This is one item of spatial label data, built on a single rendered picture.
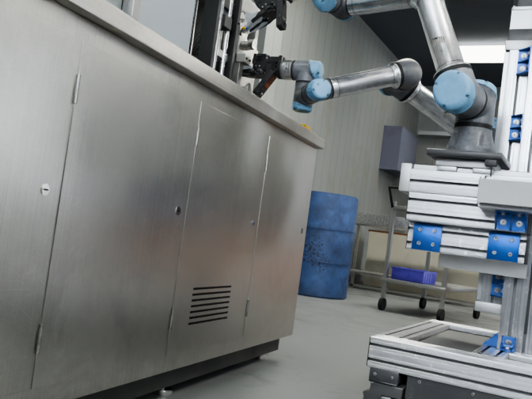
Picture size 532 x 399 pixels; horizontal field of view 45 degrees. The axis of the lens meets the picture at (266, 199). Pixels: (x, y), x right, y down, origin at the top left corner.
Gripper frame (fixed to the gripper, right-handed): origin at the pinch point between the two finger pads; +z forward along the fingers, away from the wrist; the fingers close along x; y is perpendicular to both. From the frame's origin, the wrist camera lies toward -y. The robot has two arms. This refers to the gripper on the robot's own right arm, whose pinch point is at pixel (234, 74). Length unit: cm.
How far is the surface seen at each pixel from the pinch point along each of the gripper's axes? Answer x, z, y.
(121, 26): 117, -32, -22
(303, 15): -376, 122, 163
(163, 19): 41.4, 8.5, 6.6
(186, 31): 41.3, -1.0, 2.6
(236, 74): 11.3, -6.3, -3.1
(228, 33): 38.3, -15.0, 2.9
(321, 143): -21.0, -31.9, -21.6
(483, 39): -613, -32, 220
